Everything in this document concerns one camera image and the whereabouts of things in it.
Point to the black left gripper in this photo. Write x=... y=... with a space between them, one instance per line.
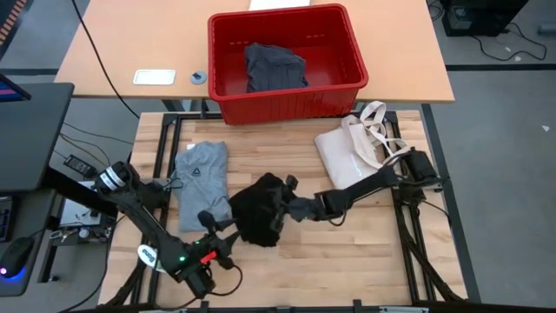
x=213 y=254

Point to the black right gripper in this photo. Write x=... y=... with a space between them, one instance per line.
x=317 y=208

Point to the black garment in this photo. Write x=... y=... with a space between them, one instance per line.
x=260 y=213

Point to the grey Reebok t-shirt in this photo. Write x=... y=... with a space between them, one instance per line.
x=202 y=187

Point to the white paper shirt tag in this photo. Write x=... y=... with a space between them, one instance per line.
x=190 y=146

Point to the dark grey garment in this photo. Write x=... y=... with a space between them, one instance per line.
x=273 y=67

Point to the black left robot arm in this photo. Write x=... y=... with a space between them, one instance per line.
x=147 y=226

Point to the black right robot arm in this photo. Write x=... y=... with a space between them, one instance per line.
x=382 y=180

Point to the red plastic laundry bin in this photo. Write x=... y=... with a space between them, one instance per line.
x=282 y=108

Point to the white spray bottle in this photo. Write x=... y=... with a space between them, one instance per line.
x=147 y=254

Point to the cream canvas tote bag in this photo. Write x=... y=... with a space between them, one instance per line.
x=347 y=161

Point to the grey round desk grommet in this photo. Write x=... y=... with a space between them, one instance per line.
x=198 y=77

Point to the black power adapter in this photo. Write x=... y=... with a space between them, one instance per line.
x=79 y=165

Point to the white rectangular pad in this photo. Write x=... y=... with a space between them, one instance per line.
x=154 y=77

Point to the white paper sheet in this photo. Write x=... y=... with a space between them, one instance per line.
x=278 y=4

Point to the black computer mouse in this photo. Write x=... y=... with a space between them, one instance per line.
x=15 y=256

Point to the tan wooden desk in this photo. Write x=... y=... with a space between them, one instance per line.
x=152 y=39

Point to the black side desk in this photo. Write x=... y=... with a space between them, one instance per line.
x=30 y=139

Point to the black monitor with lit screen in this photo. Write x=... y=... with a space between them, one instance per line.
x=11 y=89

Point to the black computer tower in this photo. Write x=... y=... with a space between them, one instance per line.
x=482 y=17

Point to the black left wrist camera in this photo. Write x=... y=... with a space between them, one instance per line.
x=202 y=284

